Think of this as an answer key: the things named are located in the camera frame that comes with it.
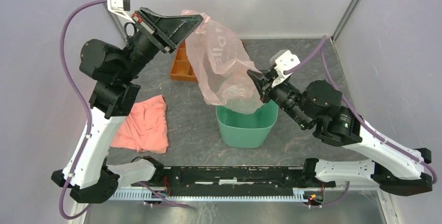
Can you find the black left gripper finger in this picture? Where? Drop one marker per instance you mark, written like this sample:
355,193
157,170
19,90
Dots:
158,19
177,30

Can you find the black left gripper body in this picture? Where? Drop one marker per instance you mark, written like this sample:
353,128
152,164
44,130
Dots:
150,32

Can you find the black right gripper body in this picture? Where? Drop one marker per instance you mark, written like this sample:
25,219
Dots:
270,77

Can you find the translucent pink trash bag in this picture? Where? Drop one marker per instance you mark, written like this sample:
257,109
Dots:
220,64

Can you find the green plastic trash bin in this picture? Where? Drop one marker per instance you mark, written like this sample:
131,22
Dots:
246,130

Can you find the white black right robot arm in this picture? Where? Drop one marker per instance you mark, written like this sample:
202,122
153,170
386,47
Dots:
396,169

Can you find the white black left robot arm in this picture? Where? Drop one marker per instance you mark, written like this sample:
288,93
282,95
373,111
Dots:
89,178

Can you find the orange wooden compartment tray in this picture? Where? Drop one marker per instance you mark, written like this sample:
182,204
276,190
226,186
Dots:
181,69

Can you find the salmon pink cloth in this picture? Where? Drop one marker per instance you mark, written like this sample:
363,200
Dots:
145,129

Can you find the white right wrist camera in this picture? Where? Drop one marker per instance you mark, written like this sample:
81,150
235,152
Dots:
283,61

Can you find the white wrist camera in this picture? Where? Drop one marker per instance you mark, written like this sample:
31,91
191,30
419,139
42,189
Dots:
120,8
283,61

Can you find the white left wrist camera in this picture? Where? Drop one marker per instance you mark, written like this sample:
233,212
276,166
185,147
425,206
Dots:
120,8

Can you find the white slotted cable duct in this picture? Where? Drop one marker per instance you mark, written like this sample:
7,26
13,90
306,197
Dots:
143,194

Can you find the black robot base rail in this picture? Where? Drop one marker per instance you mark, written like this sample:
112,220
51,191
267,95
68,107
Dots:
233,180

